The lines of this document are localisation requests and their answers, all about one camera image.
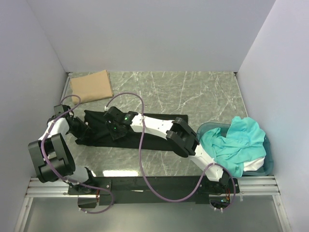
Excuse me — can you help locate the black t-shirt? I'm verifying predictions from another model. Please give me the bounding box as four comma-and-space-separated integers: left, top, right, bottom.
74, 109, 189, 152

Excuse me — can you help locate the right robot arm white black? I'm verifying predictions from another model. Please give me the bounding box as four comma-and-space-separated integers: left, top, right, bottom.
104, 108, 229, 193

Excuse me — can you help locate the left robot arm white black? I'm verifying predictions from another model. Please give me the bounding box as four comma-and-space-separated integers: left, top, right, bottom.
28, 117, 97, 194

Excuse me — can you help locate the folded tan t-shirt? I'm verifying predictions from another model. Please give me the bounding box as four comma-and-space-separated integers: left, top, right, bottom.
70, 70, 113, 104

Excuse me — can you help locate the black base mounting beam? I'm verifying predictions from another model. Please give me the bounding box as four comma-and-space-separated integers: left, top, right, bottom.
68, 174, 240, 208

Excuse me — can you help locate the teal t-shirt in basket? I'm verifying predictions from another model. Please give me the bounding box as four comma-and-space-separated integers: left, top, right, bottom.
199, 116, 266, 177

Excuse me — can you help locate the white t-shirt in basket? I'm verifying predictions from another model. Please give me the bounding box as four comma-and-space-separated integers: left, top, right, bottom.
243, 157, 265, 172

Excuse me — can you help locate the blue plastic laundry basket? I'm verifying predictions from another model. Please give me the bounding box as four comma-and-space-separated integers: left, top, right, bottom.
197, 122, 274, 176

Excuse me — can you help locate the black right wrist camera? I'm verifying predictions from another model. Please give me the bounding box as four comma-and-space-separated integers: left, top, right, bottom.
103, 106, 126, 121

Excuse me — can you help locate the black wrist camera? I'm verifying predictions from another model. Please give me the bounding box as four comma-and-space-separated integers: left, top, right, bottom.
103, 106, 126, 121
52, 104, 74, 119

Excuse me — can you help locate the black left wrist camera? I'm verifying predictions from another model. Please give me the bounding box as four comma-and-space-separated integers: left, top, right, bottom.
52, 104, 74, 119

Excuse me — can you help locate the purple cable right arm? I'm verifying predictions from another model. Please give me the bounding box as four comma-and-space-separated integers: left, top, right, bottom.
105, 92, 237, 213

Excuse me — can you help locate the aluminium rail frame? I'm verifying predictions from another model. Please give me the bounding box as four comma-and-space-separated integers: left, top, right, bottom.
25, 176, 281, 198

